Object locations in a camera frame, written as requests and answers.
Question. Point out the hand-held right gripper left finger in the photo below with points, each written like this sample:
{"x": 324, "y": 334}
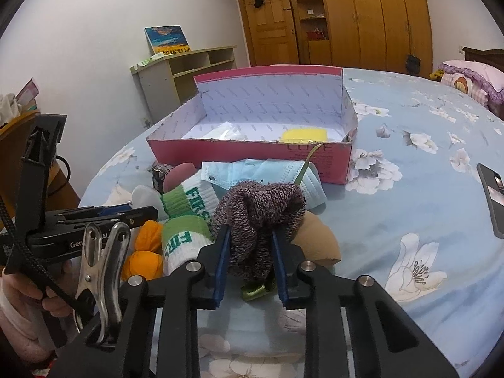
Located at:
{"x": 221, "y": 267}

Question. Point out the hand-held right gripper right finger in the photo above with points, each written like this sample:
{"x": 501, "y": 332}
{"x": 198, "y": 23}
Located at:
{"x": 278, "y": 267}

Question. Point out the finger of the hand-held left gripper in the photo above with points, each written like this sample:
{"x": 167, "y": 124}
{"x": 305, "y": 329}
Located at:
{"x": 112, "y": 208}
{"x": 118, "y": 218}

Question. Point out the orange cloth bundle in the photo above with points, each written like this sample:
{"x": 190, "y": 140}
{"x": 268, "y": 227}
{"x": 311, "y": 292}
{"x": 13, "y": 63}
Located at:
{"x": 145, "y": 244}

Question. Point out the white and green sock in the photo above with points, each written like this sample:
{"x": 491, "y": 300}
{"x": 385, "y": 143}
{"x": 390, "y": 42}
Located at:
{"x": 183, "y": 240}
{"x": 193, "y": 197}

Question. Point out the tan makeup sponge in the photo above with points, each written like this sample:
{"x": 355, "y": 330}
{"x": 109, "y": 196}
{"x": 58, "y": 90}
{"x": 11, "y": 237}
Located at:
{"x": 319, "y": 240}

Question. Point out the grey purple knit sock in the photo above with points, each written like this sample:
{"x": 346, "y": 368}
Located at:
{"x": 256, "y": 212}

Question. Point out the pink makeup sponge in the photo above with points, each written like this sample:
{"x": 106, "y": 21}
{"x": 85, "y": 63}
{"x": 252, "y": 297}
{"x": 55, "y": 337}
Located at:
{"x": 177, "y": 175}

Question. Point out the pink cardboard shoe box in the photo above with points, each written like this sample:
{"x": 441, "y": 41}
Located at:
{"x": 252, "y": 157}

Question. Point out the person's left hand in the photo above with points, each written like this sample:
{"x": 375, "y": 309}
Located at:
{"x": 27, "y": 289}

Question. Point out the green satin ribbon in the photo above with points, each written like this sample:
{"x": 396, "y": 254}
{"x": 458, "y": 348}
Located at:
{"x": 256, "y": 289}

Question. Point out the dark patterned pouch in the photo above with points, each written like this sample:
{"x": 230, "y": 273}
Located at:
{"x": 157, "y": 177}

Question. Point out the metal spring clip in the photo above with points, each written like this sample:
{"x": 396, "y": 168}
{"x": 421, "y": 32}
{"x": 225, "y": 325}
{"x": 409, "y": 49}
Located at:
{"x": 100, "y": 283}

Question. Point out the wooden cabinet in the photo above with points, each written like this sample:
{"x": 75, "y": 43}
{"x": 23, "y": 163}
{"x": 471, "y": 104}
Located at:
{"x": 12, "y": 165}

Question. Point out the blue face mask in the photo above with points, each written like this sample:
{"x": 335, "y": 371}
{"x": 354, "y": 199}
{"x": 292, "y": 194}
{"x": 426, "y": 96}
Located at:
{"x": 287, "y": 171}
{"x": 224, "y": 171}

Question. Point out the pale green shelf desk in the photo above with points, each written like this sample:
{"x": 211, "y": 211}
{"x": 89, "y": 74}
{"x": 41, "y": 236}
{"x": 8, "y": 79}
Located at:
{"x": 157, "y": 86}

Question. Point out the yellow sponge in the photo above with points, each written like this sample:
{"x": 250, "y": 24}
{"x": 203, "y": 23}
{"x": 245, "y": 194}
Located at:
{"x": 305, "y": 136}

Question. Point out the white cloth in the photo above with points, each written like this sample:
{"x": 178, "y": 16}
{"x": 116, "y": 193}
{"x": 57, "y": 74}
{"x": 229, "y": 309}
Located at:
{"x": 8, "y": 108}

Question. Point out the pink card box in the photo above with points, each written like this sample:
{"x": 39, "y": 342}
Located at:
{"x": 27, "y": 92}

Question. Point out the papers on shelf desk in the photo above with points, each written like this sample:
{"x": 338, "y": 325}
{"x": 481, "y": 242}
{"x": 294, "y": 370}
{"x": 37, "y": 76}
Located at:
{"x": 147, "y": 61}

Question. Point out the blue floral bedsheet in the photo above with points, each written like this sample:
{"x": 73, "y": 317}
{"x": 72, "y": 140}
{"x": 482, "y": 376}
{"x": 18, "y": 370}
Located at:
{"x": 413, "y": 189}

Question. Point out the blue and yellow painting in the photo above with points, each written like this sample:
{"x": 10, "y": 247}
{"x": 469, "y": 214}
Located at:
{"x": 167, "y": 39}

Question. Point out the black smartphone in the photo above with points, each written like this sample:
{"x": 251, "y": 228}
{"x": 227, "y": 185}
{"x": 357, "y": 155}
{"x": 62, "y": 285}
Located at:
{"x": 492, "y": 201}

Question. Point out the wooden door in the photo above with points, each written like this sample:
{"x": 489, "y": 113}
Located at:
{"x": 271, "y": 35}

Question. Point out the red item on shelf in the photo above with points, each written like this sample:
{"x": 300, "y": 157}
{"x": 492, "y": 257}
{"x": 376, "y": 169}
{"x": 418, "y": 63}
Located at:
{"x": 317, "y": 35}

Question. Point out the small black hanging bag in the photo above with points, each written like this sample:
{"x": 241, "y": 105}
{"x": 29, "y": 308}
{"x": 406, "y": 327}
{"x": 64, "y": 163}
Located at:
{"x": 412, "y": 63}

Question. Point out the yellow plush toy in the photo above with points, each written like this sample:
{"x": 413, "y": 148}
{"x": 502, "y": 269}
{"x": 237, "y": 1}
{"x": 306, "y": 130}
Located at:
{"x": 437, "y": 74}

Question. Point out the wooden wardrobe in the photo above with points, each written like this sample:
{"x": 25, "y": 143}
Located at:
{"x": 374, "y": 19}

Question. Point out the pink ruffled pillow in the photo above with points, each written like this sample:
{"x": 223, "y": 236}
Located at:
{"x": 476, "y": 76}

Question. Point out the dark wooden headboard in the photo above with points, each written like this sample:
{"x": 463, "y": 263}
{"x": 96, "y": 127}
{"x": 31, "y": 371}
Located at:
{"x": 486, "y": 54}

